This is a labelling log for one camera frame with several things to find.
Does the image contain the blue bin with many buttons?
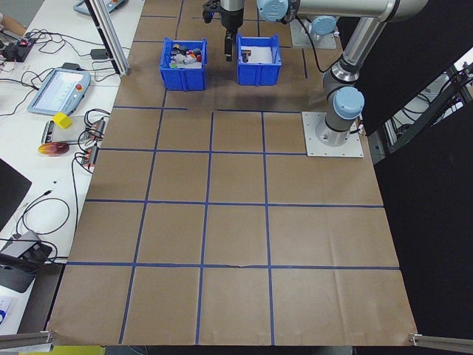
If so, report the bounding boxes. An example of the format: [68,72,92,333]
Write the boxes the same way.
[158,35,208,92]

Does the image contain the grey blue teach pendant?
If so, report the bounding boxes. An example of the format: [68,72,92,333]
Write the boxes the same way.
[27,67,92,116]
[72,0,129,16]

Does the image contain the yellow cube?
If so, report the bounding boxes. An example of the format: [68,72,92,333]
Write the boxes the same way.
[51,112,72,129]

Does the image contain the tan cylindrical object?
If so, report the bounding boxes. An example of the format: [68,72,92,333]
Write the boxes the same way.
[0,15,27,36]

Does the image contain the silver rectangular device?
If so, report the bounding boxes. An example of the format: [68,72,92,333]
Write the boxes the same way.
[41,120,57,144]

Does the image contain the red yellow mango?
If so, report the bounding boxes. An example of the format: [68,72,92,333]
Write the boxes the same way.
[38,142,70,156]

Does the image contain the black flat panel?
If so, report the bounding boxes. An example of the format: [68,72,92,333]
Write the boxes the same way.
[0,158,33,232]

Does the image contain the grey hub with black adapter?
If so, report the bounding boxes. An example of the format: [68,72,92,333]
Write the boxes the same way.
[0,231,53,266]

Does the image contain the dark grey flat device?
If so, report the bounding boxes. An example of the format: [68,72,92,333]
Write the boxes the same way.
[0,263,37,294]

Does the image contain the yellow green strip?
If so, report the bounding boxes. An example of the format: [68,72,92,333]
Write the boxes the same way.
[50,345,107,355]

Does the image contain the white blue paper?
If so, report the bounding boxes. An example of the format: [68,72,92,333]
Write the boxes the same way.
[0,294,18,334]

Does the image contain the aluminium profile bar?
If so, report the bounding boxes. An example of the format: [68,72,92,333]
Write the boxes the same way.
[0,330,57,352]
[408,331,473,349]

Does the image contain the white square base plate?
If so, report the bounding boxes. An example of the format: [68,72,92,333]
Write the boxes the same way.
[302,110,365,159]
[290,20,338,49]

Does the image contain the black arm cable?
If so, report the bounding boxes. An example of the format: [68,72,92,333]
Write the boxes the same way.
[293,14,330,75]

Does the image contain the aluminium profile post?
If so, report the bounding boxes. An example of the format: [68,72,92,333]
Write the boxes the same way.
[84,0,131,78]

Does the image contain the black orange cable adapter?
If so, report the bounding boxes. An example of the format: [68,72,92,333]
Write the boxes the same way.
[86,118,108,136]
[79,146,100,173]

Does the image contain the grey metal frame bars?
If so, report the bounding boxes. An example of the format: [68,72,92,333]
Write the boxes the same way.
[371,61,473,166]

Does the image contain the black electronics board with wires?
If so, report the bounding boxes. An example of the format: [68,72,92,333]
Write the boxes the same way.
[2,35,38,63]

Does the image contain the looped black desk cable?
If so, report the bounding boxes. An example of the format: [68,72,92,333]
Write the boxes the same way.
[14,197,72,240]

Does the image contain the black frame cover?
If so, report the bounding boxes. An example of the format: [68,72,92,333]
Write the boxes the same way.
[332,0,473,351]

